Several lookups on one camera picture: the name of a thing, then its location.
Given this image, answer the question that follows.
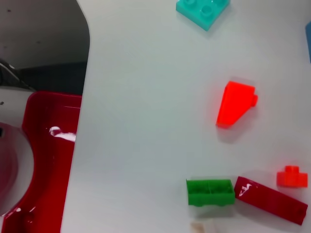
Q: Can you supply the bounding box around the green toy brick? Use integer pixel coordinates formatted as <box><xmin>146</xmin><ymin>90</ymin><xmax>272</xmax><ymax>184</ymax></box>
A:
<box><xmin>186</xmin><ymin>179</ymin><xmax>236</xmax><ymax>207</ymax></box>

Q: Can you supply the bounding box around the small red toy brick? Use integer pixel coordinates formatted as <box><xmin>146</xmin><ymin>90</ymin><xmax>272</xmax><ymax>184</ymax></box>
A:
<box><xmin>276</xmin><ymin>165</ymin><xmax>308</xmax><ymax>189</ymax></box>

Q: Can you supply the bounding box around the dark red long brick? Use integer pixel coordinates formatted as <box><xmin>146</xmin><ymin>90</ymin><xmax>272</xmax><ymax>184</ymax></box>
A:
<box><xmin>234</xmin><ymin>176</ymin><xmax>309</xmax><ymax>226</ymax></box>

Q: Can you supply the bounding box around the red sloped toy brick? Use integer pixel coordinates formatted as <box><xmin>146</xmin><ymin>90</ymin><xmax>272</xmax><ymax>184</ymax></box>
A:
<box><xmin>215</xmin><ymin>81</ymin><xmax>259</xmax><ymax>129</ymax></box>

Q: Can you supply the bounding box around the teal flat toy plate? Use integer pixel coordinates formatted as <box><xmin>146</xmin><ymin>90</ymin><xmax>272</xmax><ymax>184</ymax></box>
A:
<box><xmin>175</xmin><ymin>0</ymin><xmax>231</xmax><ymax>32</ymax></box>

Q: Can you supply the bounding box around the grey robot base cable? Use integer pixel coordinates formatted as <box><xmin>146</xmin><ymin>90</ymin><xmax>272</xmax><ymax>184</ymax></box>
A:
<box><xmin>0</xmin><ymin>59</ymin><xmax>32</xmax><ymax>92</ymax></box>

